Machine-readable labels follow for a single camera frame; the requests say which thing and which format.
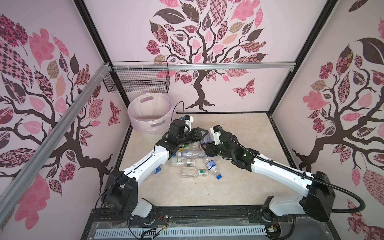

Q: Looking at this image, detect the black wire basket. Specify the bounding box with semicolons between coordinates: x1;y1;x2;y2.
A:
103;60;171;94

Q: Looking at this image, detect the clear bottle green label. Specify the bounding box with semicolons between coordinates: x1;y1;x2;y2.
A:
191;142;200;151

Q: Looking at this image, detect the white slotted cable duct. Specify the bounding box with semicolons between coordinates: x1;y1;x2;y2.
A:
94;226;267;240

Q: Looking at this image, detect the aluminium rail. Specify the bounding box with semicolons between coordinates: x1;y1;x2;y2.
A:
113;62;296;71
1;63;111;224

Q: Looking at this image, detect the long clear crushed bottle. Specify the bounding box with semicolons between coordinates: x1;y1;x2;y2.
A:
174;150;206;159

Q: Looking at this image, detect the clear square bottle lower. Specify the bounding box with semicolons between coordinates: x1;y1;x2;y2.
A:
181;167;208;179

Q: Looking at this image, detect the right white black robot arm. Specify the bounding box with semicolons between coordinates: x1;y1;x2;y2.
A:
203;126;336;223

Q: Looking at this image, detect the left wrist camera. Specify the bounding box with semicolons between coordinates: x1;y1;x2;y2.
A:
182;115;194;132

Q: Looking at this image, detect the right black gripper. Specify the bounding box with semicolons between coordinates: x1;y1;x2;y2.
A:
200;139;234;162

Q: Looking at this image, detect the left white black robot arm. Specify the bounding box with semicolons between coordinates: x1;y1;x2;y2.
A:
100;116;209;218

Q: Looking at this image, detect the aluminium rail left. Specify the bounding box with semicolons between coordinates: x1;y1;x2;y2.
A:
1;63;111;224

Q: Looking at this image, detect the blue label bottle blue cap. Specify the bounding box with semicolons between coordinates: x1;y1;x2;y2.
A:
205;158;222;180

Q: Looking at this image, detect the clear square bottle upper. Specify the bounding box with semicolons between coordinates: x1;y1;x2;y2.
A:
169;157;196;167

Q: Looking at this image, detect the black corrugated cable conduit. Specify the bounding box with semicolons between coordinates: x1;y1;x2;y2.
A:
215;125;366;214

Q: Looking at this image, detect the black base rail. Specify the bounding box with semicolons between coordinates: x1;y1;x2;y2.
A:
81;205;340;240

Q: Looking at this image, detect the aluminium rail back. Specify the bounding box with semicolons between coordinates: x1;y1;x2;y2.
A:
113;62;296;71

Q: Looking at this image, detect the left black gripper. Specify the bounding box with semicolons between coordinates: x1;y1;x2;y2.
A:
177;127;208;145

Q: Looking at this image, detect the pink plastic bin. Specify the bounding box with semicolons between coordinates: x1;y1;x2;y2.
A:
127;93;174;135

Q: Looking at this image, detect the clear square bottle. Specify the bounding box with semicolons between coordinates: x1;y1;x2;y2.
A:
169;157;196;167
181;167;208;179

